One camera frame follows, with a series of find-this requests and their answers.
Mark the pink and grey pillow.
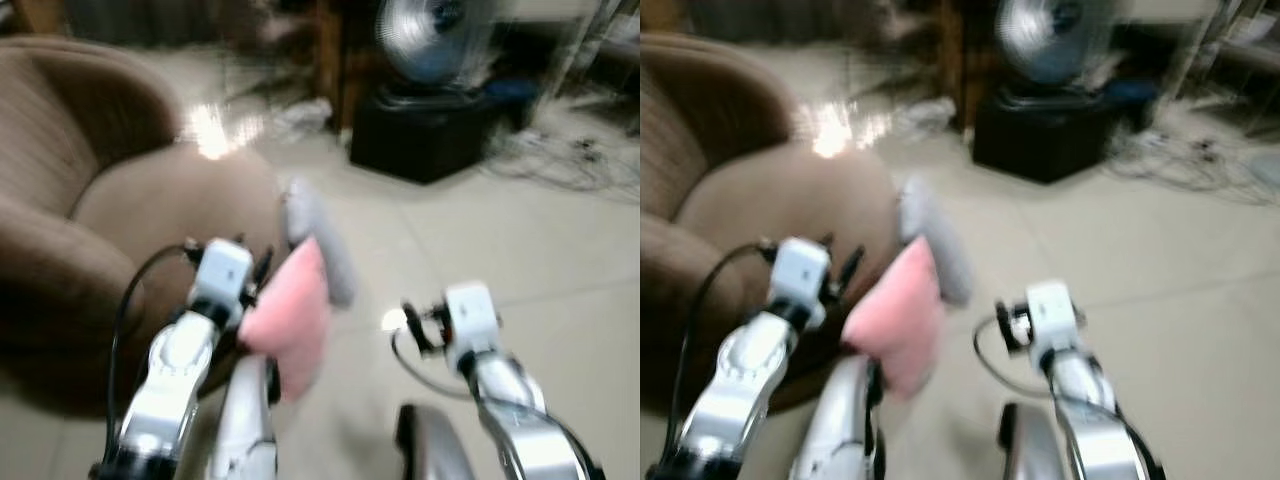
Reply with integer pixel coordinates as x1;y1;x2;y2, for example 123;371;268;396
842;174;974;403
238;177;359;404

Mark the brown fabric sofa armchair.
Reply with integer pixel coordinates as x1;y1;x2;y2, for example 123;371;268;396
640;32;903;417
0;35;301;417

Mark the silver right robot leg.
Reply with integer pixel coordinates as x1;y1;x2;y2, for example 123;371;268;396
394;402;481;480
998;402;1069;480

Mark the silver robot leg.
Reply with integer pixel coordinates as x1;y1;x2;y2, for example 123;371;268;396
998;402;1069;480
788;354;887;480
204;354;283;480
394;402;481;480

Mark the white crumpled bag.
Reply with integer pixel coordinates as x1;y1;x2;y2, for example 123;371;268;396
268;98;334;139
888;96;958;137

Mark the silver left robot leg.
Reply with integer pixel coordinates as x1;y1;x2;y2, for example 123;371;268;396
788;354;887;480
204;354;283;480

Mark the black box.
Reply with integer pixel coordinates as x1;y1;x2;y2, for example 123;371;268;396
971;86;1133;185
347;84;513;185

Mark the round metal fan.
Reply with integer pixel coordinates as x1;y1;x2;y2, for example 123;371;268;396
374;0;503;97
994;0;1117;93

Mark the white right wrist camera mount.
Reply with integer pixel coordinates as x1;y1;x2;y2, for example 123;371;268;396
444;282;502;367
1024;279;1083;363

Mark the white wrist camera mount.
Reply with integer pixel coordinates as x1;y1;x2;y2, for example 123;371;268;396
189;239;254;327
444;282;502;367
774;237;834;327
1024;279;1083;363

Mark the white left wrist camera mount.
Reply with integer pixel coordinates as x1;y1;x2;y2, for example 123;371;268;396
189;239;254;327
774;237;834;327

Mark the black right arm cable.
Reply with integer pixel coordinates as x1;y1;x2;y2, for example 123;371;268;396
972;305;1051;399
390;322;473;403

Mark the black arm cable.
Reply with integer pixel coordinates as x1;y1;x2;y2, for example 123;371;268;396
390;322;473;403
106;243;203;421
680;242;779;421
972;305;1051;399

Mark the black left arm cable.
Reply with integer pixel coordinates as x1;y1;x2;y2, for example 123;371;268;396
680;242;779;421
106;243;203;421

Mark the tangle of floor cables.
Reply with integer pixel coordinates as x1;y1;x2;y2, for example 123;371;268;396
1108;125;1280;204
498;125;641;204

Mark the brown wooden furniture post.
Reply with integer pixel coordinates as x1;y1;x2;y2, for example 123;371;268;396
938;0;978;133
313;0;353;133

